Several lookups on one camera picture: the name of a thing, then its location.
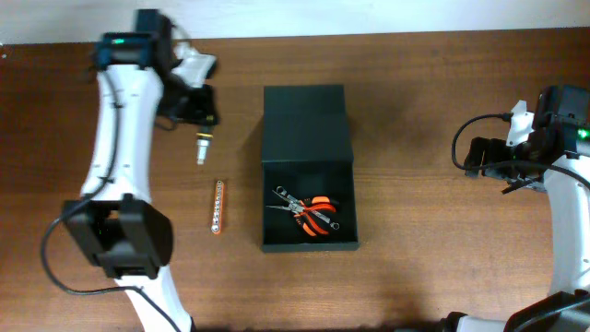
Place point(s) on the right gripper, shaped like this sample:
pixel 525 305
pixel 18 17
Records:
pixel 492 147

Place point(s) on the orange black needle-nose pliers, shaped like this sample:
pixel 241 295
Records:
pixel 283 208

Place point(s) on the yellow black screwdriver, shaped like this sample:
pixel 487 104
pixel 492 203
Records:
pixel 204 137

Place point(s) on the silver ratchet wrench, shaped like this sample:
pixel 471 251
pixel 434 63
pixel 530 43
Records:
pixel 280 191

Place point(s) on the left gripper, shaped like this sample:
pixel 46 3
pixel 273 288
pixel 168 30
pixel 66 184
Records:
pixel 206 112

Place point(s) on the black box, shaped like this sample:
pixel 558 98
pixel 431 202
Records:
pixel 307 162

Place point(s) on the orange socket bit rail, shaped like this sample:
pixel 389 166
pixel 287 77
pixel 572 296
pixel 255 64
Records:
pixel 218 207

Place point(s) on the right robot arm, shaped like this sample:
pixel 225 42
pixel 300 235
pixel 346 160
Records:
pixel 546 150

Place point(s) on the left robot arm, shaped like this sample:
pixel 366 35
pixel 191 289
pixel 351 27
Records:
pixel 142 75

